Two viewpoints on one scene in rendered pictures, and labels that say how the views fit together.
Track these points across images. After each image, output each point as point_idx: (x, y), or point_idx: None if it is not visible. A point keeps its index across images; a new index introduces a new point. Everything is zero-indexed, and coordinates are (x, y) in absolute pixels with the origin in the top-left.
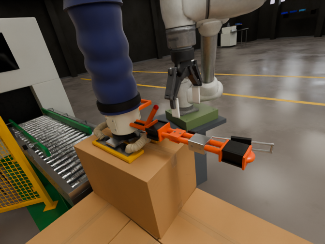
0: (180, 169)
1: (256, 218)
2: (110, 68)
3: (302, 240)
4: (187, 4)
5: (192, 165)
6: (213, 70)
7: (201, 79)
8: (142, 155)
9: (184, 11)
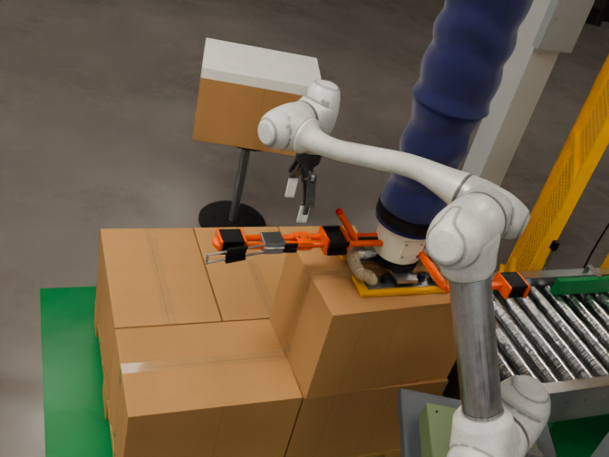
0: (305, 310)
1: (199, 404)
2: None
3: (140, 411)
4: None
5: (314, 353)
6: (459, 376)
7: (306, 203)
8: (337, 258)
9: None
